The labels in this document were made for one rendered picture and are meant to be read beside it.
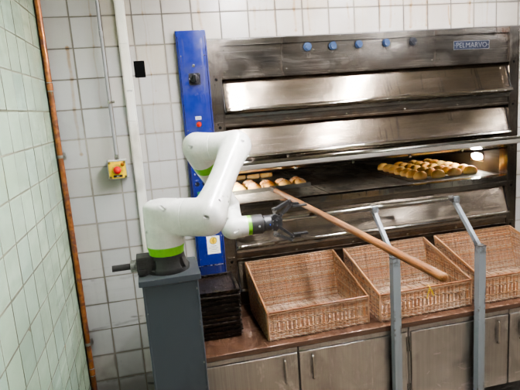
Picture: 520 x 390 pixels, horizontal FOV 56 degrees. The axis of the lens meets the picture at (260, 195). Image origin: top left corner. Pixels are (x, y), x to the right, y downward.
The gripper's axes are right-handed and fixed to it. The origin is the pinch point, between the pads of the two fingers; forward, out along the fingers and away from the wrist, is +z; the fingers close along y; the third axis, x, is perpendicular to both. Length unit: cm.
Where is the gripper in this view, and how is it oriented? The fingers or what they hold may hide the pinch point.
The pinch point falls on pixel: (304, 218)
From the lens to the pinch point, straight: 230.8
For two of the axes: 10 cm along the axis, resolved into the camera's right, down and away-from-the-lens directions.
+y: 0.7, 9.8, 1.8
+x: 2.1, 1.6, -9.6
